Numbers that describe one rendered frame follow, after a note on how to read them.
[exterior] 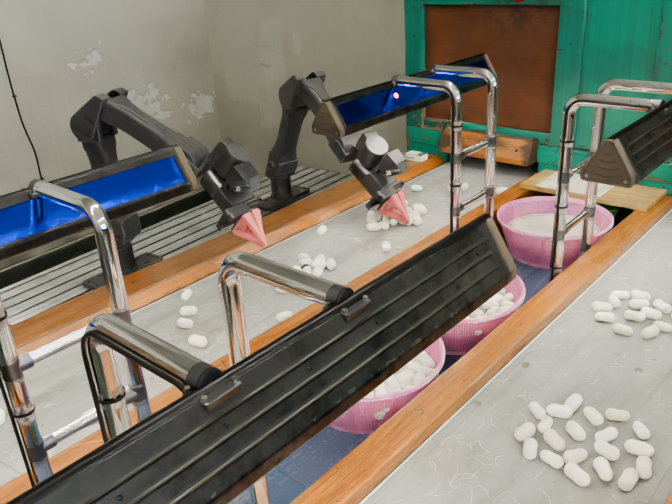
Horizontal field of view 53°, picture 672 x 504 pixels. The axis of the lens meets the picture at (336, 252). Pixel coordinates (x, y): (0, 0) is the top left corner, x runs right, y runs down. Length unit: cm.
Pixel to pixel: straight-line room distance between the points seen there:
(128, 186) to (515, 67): 126
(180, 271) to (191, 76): 253
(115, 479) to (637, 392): 86
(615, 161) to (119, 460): 82
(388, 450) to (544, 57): 130
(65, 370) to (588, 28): 145
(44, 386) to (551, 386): 83
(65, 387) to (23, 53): 232
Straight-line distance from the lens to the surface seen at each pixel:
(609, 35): 190
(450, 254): 69
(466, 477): 96
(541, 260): 163
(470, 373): 110
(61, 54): 347
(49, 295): 175
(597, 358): 122
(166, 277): 148
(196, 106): 397
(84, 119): 161
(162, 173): 109
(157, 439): 48
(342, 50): 339
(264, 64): 374
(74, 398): 121
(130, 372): 97
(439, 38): 213
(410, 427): 99
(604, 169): 108
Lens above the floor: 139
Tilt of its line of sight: 25 degrees down
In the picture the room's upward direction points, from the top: 4 degrees counter-clockwise
